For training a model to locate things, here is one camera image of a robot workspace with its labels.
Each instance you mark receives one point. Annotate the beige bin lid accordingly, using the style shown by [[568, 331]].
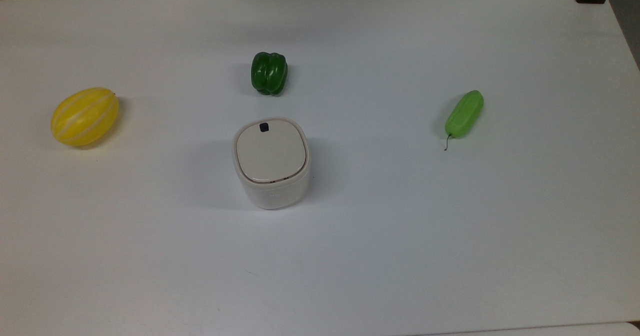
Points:
[[270, 151]]

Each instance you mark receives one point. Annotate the dark green toy bell pepper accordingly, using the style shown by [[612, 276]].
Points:
[[269, 74]]

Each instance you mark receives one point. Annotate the light green toy chili pepper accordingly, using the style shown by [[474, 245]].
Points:
[[465, 114]]

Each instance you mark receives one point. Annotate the yellow striped toy melon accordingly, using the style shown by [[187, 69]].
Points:
[[85, 117]]

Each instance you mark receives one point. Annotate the white side table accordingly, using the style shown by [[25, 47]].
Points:
[[550, 331]]

